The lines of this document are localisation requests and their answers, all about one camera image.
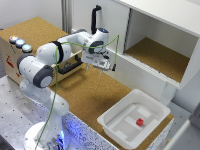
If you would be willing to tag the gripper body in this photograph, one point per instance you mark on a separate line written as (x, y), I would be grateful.
(96, 59)

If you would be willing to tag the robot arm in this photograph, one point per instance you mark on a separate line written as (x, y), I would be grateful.
(33, 68)

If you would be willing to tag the pink block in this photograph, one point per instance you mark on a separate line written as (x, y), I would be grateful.
(140, 121)

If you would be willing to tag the white sliding door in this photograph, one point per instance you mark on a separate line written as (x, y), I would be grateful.
(115, 16)

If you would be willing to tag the white plastic box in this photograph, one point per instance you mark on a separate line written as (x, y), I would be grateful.
(116, 123)

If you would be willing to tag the wooden drawer box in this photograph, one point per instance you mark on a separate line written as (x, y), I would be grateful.
(36, 30)

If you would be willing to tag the green button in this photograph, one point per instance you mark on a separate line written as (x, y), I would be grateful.
(27, 48)

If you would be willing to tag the blue button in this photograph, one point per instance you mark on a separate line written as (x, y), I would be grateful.
(20, 42)

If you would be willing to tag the red button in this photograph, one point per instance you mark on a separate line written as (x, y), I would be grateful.
(13, 39)

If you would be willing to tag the white cabinet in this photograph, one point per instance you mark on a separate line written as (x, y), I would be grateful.
(166, 20)

